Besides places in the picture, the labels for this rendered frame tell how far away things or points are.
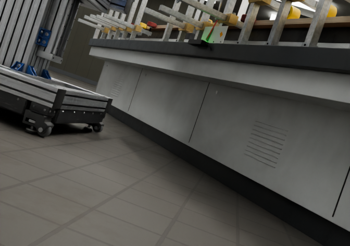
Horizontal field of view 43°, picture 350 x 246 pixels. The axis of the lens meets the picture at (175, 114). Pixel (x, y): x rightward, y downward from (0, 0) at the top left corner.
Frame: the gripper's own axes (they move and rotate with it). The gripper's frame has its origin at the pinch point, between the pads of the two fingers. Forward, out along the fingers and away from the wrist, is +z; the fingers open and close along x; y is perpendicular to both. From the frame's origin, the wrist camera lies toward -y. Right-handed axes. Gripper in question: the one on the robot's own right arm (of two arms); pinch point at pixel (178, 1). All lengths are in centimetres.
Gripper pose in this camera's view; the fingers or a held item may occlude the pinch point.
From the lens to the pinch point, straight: 233.3
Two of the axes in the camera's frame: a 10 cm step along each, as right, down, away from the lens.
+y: -8.6, -2.9, -4.3
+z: -3.3, 9.4, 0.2
